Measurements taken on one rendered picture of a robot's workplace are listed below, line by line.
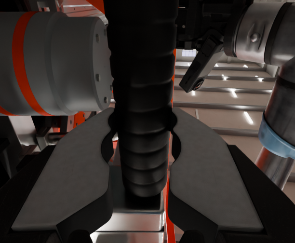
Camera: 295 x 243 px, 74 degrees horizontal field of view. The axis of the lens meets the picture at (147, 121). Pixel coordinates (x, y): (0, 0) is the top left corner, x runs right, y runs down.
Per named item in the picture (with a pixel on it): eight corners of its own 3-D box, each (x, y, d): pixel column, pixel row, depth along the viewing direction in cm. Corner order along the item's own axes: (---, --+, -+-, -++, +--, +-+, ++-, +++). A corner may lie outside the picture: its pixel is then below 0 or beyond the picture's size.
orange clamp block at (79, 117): (46, 128, 54) (60, 134, 62) (74, 128, 54) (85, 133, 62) (49, 104, 55) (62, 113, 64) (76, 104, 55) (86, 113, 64)
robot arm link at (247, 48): (275, 58, 30) (256, 70, 25) (245, 54, 33) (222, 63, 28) (294, 1, 26) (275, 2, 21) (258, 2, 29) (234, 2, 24)
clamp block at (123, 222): (40, 212, 14) (58, 249, 17) (165, 212, 14) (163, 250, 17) (65, 163, 18) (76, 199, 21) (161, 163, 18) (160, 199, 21)
